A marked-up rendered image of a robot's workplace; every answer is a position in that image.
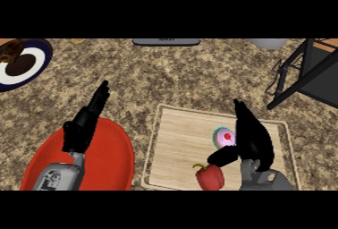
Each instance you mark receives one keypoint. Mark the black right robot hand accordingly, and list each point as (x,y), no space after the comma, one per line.
(253,140)

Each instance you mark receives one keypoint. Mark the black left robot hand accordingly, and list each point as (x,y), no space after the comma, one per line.
(83,125)

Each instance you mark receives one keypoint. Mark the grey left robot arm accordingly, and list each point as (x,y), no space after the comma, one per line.
(59,176)

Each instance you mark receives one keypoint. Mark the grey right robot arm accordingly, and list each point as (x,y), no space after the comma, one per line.
(264,179)

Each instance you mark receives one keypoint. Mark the pink frosted cupcake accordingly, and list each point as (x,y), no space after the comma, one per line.
(225,137)

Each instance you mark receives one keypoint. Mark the pale wooden tray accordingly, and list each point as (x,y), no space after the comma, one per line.
(180,149)

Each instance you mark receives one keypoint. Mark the black tiered shelf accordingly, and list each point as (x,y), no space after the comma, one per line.
(315,74)

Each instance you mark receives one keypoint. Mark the red oval plate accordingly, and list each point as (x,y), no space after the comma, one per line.
(108,161)

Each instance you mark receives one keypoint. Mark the red bell pepper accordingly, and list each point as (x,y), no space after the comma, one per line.
(210,178)

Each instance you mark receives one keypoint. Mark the blue and white plate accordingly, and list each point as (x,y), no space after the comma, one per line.
(37,64)

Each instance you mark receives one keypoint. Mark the brown pastry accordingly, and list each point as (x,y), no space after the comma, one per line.
(12,49)

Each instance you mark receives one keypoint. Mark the pale grey round pot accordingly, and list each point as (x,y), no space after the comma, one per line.
(269,43)

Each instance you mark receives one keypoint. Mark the grey flat appliance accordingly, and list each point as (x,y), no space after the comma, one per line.
(166,41)

